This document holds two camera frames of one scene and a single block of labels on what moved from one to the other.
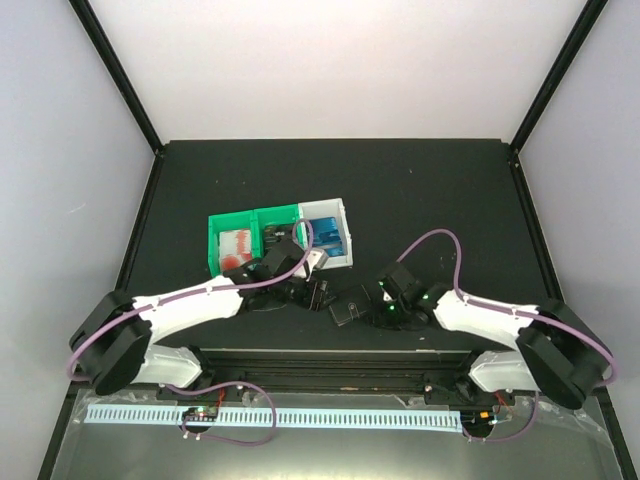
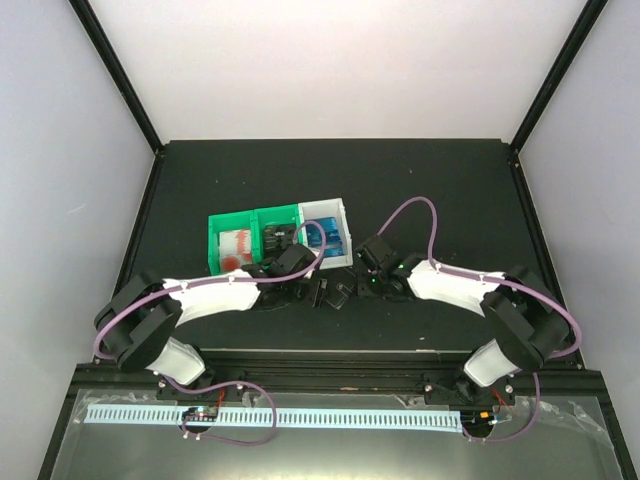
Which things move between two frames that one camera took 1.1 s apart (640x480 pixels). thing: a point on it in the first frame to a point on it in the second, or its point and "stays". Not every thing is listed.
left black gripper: (314, 299) stays
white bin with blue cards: (328, 231) stays
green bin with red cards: (235, 239) stays
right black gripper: (376, 317) to (364, 290)
